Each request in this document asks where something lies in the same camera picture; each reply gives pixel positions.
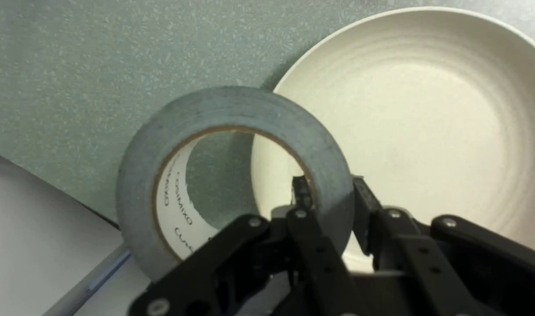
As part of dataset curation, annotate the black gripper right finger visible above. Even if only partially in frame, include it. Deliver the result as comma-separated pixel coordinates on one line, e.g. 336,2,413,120
351,176,535,316

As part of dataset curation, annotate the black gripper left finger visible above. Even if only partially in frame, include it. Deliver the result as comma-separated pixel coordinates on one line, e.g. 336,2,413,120
129,174,351,316

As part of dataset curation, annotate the cream round plate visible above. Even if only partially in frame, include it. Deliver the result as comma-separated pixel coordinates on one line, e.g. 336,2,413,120
250,6,535,274

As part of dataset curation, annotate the white flat board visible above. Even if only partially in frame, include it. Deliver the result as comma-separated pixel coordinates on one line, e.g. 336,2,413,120
0,148,153,316

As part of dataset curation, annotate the black masking tape roll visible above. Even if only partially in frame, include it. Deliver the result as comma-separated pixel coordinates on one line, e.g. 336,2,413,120
115,85,358,283

